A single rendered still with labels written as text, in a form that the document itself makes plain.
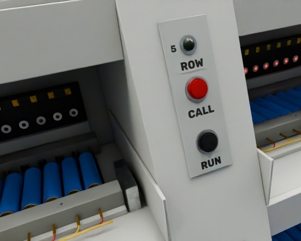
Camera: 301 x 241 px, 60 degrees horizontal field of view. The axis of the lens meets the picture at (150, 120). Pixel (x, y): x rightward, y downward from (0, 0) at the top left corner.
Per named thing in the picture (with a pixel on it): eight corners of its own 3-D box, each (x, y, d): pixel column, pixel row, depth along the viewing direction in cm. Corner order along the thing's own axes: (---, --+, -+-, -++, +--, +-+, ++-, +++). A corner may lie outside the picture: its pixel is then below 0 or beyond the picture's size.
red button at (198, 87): (210, 96, 20) (206, 76, 20) (191, 101, 20) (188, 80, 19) (203, 96, 21) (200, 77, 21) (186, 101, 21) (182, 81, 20)
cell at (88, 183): (94, 162, 33) (105, 194, 27) (80, 166, 32) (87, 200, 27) (91, 150, 32) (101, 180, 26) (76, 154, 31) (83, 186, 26)
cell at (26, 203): (44, 177, 31) (43, 215, 25) (27, 182, 31) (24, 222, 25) (39, 165, 30) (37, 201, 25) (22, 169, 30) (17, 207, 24)
